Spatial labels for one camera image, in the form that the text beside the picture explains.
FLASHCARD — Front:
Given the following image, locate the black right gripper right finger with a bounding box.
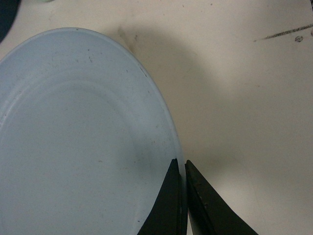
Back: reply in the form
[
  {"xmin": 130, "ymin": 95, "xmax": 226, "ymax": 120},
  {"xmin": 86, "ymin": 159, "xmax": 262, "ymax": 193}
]
[{"xmin": 185, "ymin": 160, "xmax": 257, "ymax": 235}]

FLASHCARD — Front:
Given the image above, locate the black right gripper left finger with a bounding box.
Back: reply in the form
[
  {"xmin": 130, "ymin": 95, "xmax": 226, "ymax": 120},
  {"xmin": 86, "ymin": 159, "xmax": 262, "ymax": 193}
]
[{"xmin": 138, "ymin": 159, "xmax": 182, "ymax": 235}]

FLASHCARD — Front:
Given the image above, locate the blue plastic plate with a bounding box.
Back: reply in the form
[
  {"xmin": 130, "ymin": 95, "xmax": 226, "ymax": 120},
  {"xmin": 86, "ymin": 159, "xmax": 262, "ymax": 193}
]
[{"xmin": 0, "ymin": 28, "xmax": 183, "ymax": 235}]

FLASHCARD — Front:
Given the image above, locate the dark blue cooking pot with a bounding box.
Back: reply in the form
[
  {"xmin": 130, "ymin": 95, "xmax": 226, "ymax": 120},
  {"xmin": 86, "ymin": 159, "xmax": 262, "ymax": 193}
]
[{"xmin": 0, "ymin": 0, "xmax": 21, "ymax": 42}]

